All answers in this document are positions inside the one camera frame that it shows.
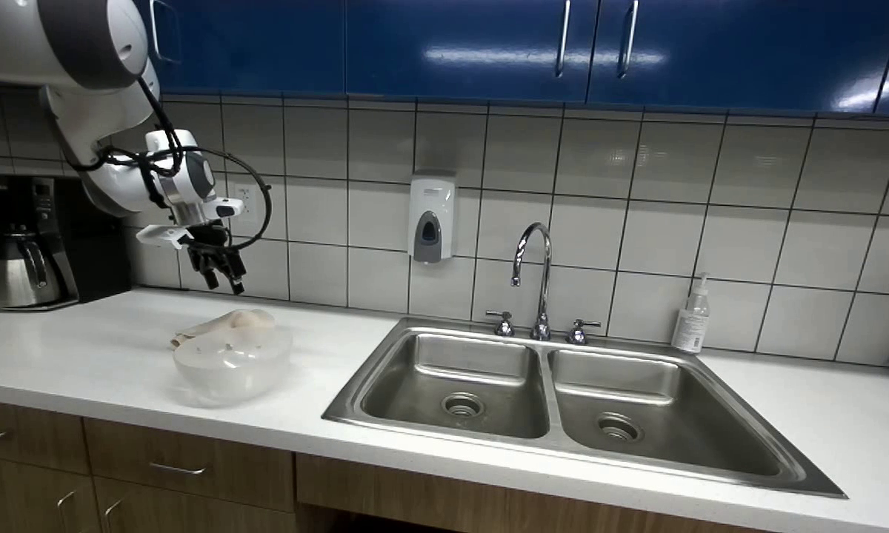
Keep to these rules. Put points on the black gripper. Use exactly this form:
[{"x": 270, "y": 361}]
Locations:
[{"x": 207, "y": 247}]

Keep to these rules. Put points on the white cloth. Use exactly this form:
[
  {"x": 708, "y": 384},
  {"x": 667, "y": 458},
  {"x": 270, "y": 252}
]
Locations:
[{"x": 231, "y": 328}]

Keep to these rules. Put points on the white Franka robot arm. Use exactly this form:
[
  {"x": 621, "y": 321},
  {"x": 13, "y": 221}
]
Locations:
[{"x": 19, "y": 39}]

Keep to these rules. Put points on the clear plastic bowl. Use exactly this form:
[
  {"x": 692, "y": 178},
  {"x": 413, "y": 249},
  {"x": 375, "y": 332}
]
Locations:
[{"x": 231, "y": 375}]

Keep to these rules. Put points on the black coffee maker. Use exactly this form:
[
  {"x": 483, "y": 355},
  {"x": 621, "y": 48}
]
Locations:
[{"x": 61, "y": 233}]

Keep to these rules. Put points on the wooden lower cabinet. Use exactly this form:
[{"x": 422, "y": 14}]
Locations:
[{"x": 225, "y": 485}]

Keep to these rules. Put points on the silver coffee carafe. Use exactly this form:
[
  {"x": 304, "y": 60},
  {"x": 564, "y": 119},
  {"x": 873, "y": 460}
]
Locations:
[{"x": 13, "y": 278}]

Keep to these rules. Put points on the blue upper cabinet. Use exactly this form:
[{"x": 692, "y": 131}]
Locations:
[{"x": 415, "y": 48}]

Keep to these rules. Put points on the chrome gooseneck faucet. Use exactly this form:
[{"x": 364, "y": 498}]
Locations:
[{"x": 539, "y": 286}]

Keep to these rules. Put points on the stainless steel double sink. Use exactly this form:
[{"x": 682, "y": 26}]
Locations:
[{"x": 564, "y": 395}]

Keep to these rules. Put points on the clear soap pump bottle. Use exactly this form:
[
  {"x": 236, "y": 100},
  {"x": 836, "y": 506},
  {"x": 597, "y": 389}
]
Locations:
[{"x": 692, "y": 321}]

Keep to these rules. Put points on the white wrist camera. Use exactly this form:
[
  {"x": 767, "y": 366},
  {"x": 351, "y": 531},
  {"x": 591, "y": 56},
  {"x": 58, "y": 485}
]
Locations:
[{"x": 163, "y": 236}]

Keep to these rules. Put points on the white wall soap dispenser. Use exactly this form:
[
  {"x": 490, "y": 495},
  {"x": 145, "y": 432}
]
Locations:
[{"x": 430, "y": 217}]

